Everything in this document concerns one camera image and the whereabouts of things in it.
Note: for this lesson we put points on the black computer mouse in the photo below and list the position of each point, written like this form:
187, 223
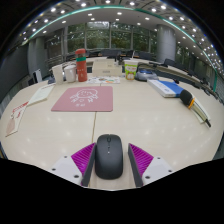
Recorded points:
108, 156

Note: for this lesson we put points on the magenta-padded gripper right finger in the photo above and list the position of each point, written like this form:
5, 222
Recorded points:
141, 160

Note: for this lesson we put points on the green and white paper cup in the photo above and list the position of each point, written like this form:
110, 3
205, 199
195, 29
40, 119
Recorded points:
130, 70

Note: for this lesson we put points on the dark office chairs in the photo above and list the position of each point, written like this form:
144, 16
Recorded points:
110, 52

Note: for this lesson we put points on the red and white fan brochure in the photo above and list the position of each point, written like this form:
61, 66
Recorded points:
16, 119

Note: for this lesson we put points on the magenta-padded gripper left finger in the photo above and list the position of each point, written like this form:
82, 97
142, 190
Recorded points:
82, 159

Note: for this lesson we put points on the pink printed mouse pad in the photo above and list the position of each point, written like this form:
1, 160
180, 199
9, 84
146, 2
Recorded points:
66, 103

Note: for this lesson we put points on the blue and white book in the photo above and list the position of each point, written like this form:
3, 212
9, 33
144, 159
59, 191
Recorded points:
166, 88

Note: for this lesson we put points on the stack of white paper cups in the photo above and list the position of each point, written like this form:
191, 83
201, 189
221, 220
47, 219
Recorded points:
58, 74

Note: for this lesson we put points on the long curved conference desk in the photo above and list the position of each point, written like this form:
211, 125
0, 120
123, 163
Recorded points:
100, 60

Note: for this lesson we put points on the cream cardboard box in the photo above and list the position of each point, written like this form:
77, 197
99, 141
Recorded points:
106, 70

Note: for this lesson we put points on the white paper document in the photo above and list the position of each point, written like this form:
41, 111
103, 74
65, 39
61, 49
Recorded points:
40, 95

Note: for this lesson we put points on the colourful sticker sheet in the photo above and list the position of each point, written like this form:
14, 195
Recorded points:
103, 80

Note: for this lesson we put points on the ceiling lights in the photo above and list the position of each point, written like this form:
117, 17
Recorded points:
83, 4

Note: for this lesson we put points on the grey desk microphone unit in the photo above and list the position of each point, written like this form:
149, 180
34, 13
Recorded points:
146, 75

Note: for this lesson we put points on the white standing appliance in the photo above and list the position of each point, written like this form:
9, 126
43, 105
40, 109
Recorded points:
37, 76

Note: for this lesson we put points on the red bottle with green band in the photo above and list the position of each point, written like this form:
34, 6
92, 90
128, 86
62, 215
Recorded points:
81, 68

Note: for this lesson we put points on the white lidded mug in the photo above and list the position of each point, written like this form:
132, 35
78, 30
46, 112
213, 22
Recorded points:
70, 74

